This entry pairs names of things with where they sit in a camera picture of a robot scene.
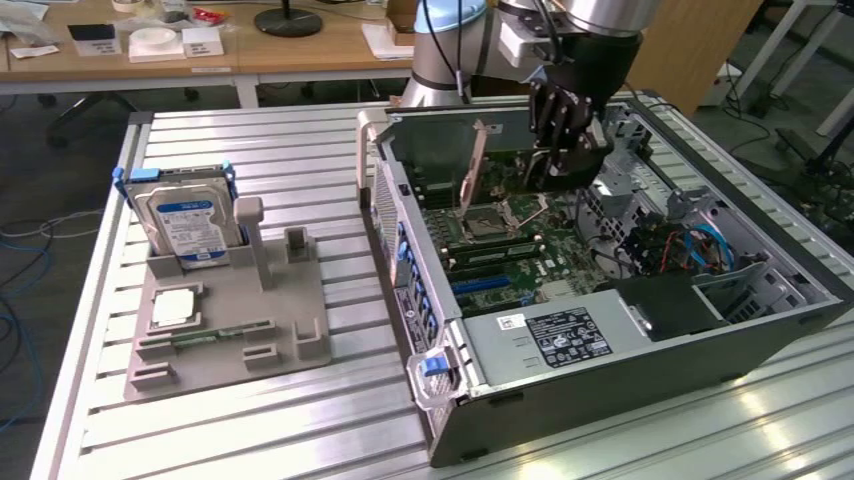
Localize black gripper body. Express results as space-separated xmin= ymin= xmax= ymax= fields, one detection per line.
xmin=540 ymin=32 xmax=644 ymax=110

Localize graphics card with black fan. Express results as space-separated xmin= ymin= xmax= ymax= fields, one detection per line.
xmin=455 ymin=118 xmax=616 ymax=210

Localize wooden cabinet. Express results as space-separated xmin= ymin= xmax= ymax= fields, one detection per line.
xmin=625 ymin=0 xmax=765 ymax=114

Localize metal socket cover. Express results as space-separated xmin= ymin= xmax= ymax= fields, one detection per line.
xmin=497 ymin=192 xmax=552 ymax=226

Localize perforated metal disk bay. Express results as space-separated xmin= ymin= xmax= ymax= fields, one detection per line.
xmin=576 ymin=149 xmax=669 ymax=251

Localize CPU socket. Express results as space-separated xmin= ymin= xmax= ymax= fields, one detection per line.
xmin=460 ymin=204 xmax=515 ymax=237

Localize dark installed RAM stick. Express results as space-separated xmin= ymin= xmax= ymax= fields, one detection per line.
xmin=443 ymin=242 xmax=541 ymax=263

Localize green motherboard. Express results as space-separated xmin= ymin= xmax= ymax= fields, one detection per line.
xmin=405 ymin=164 xmax=601 ymax=317

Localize white paper stack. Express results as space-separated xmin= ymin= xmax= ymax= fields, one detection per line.
xmin=361 ymin=22 xmax=417 ymax=62

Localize brown cardboard box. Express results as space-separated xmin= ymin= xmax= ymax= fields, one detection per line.
xmin=385 ymin=0 xmax=421 ymax=34

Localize blue expansion slot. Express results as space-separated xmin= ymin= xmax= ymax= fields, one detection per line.
xmin=451 ymin=274 xmax=509 ymax=297

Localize wooden desk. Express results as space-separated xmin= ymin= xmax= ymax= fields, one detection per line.
xmin=0 ymin=0 xmax=428 ymax=96

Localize black round lamp base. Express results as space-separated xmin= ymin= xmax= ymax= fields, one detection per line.
xmin=252 ymin=0 xmax=325 ymax=38

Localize grey power supply unit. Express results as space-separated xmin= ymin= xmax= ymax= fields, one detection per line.
xmin=461 ymin=289 xmax=652 ymax=389

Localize small white labelled box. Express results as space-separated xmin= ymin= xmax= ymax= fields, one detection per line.
xmin=180 ymin=27 xmax=229 ymax=58

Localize red package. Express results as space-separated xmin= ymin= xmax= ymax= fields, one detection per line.
xmin=190 ymin=5 xmax=230 ymax=27

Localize open dark PC case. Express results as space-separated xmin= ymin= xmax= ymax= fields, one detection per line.
xmin=356 ymin=97 xmax=846 ymax=469

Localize hard disk in blue caddy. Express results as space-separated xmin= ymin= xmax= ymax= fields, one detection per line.
xmin=110 ymin=160 xmax=242 ymax=265

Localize flat white box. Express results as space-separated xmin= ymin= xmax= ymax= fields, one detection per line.
xmin=126 ymin=27 xmax=186 ymax=64

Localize silver CPU chip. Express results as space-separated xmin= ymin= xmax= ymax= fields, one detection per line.
xmin=150 ymin=291 xmax=198 ymax=324

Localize green RAM stick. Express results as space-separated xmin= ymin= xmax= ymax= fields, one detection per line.
xmin=169 ymin=327 xmax=252 ymax=347

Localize grey printed parts rack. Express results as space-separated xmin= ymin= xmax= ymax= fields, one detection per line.
xmin=122 ymin=196 xmax=334 ymax=402

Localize white box with black lid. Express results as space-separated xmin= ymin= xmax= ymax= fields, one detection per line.
xmin=66 ymin=23 xmax=124 ymax=57

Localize white paper card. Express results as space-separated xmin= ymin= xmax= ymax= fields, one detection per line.
xmin=8 ymin=44 xmax=61 ymax=60

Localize clear plastic bag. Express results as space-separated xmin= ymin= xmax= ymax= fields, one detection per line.
xmin=0 ymin=2 xmax=58 ymax=44

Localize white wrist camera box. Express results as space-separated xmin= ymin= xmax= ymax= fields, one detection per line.
xmin=497 ymin=21 xmax=569 ymax=69

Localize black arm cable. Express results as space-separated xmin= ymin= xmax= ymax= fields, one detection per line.
xmin=417 ymin=0 xmax=475 ymax=104

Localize red wire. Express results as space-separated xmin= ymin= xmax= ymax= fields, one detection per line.
xmin=660 ymin=230 xmax=689 ymax=272

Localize blue wire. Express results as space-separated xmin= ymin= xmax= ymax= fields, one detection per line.
xmin=685 ymin=223 xmax=736 ymax=275

